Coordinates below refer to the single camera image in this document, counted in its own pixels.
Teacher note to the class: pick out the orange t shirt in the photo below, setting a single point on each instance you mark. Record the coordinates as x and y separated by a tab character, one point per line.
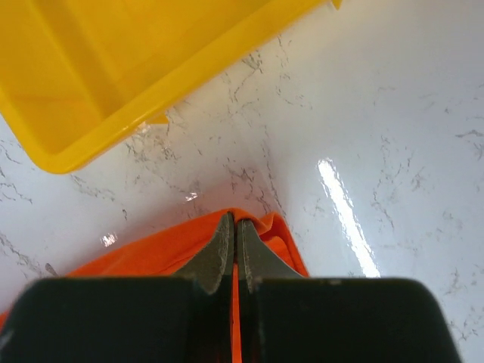
125	307

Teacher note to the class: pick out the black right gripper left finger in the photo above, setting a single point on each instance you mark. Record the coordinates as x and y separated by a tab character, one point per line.
211	269

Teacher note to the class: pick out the yellow plastic tray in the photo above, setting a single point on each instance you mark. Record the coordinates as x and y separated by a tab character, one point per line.
78	77

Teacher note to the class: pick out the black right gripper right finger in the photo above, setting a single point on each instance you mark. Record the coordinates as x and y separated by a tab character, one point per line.
256	261

